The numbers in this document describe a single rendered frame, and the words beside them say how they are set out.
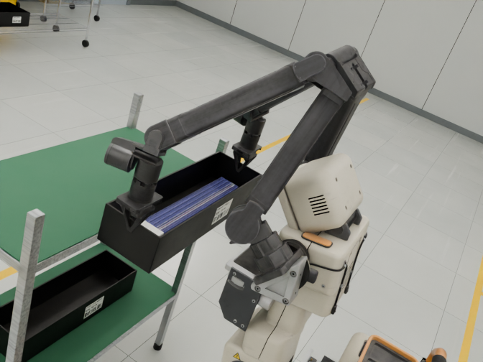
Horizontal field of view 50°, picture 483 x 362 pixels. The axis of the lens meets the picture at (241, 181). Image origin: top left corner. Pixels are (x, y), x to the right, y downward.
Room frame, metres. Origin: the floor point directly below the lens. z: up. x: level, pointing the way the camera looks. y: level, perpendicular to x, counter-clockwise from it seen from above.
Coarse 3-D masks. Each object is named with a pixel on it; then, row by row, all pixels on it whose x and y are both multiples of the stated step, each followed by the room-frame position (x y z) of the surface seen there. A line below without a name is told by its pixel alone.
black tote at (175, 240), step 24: (192, 168) 1.45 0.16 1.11; (216, 168) 1.61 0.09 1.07; (168, 192) 1.35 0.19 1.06; (192, 192) 1.46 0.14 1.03; (240, 192) 1.43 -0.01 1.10; (120, 216) 1.06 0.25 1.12; (192, 216) 1.16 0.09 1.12; (216, 216) 1.31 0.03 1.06; (120, 240) 1.06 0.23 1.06; (144, 240) 1.03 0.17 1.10; (168, 240) 1.06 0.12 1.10; (192, 240) 1.20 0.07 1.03; (144, 264) 1.03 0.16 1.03
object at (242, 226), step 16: (320, 80) 1.11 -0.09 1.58; (336, 80) 1.12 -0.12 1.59; (320, 96) 1.11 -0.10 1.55; (336, 96) 1.11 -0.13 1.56; (320, 112) 1.10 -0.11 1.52; (336, 112) 1.11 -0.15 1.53; (304, 128) 1.09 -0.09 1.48; (320, 128) 1.09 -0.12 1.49; (288, 144) 1.08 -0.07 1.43; (304, 144) 1.08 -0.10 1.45; (272, 160) 1.07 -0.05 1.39; (288, 160) 1.06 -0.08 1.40; (272, 176) 1.05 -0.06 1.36; (288, 176) 1.05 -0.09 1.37; (256, 192) 1.03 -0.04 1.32; (272, 192) 1.03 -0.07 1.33; (256, 208) 0.99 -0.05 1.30; (240, 224) 0.98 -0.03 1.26; (256, 224) 0.98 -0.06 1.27; (240, 240) 0.97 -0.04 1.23
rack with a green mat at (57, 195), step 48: (96, 144) 1.70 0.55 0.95; (144, 144) 1.83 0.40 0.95; (0, 192) 1.22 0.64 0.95; (48, 192) 1.30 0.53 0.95; (96, 192) 1.39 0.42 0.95; (0, 240) 1.03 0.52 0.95; (48, 240) 1.09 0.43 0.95; (96, 240) 1.19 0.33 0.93; (144, 288) 1.74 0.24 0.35; (96, 336) 1.41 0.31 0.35
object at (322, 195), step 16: (320, 160) 1.26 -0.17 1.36; (336, 160) 1.21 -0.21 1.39; (304, 176) 1.13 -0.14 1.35; (320, 176) 1.11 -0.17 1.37; (336, 176) 1.14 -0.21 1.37; (352, 176) 1.23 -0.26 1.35; (288, 192) 1.12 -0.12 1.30; (304, 192) 1.11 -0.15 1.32; (320, 192) 1.10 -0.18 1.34; (336, 192) 1.11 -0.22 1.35; (352, 192) 1.19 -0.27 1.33; (288, 208) 1.12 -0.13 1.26; (304, 208) 1.10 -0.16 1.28; (320, 208) 1.09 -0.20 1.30; (336, 208) 1.09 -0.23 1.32; (352, 208) 1.15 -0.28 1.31; (288, 224) 1.11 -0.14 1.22; (304, 224) 1.10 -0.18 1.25; (320, 224) 1.09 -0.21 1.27; (336, 224) 1.08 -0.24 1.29
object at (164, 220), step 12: (216, 180) 1.53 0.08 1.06; (204, 192) 1.42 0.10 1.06; (216, 192) 1.45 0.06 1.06; (228, 192) 1.48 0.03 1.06; (180, 204) 1.31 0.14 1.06; (192, 204) 1.33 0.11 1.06; (204, 204) 1.36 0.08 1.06; (156, 216) 1.20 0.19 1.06; (168, 216) 1.22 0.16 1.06; (180, 216) 1.25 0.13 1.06; (156, 228) 1.15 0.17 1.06; (168, 228) 1.17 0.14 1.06
